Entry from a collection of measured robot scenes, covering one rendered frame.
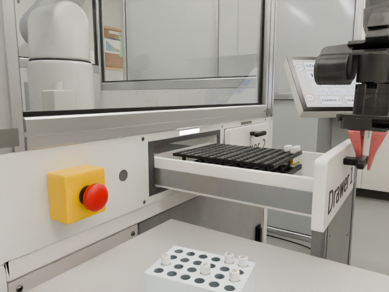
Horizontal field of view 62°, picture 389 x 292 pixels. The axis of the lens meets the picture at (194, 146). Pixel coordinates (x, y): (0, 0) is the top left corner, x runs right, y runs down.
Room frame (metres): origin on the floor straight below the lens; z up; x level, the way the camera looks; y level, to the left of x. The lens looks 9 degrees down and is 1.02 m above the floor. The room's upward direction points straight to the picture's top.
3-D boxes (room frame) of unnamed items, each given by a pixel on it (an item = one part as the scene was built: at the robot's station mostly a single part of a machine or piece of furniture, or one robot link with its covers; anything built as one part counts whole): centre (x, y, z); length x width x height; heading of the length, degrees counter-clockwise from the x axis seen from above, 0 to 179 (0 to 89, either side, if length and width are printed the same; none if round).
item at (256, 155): (0.69, -0.10, 0.87); 0.22 x 0.18 x 0.06; 56
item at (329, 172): (0.58, -0.26, 0.87); 0.29 x 0.02 x 0.11; 146
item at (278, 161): (0.63, -0.18, 0.90); 0.18 x 0.02 x 0.01; 146
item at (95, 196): (0.45, 0.15, 0.88); 0.04 x 0.03 x 0.04; 146
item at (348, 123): (0.58, -0.31, 0.93); 0.07 x 0.07 x 0.09; 56
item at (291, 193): (0.69, -0.09, 0.86); 0.40 x 0.26 x 0.06; 56
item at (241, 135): (1.02, -0.17, 0.87); 0.29 x 0.02 x 0.11; 146
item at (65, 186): (0.47, 0.17, 0.88); 0.07 x 0.05 x 0.07; 146
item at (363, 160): (0.56, -0.28, 0.91); 0.07 x 0.04 x 0.01; 146
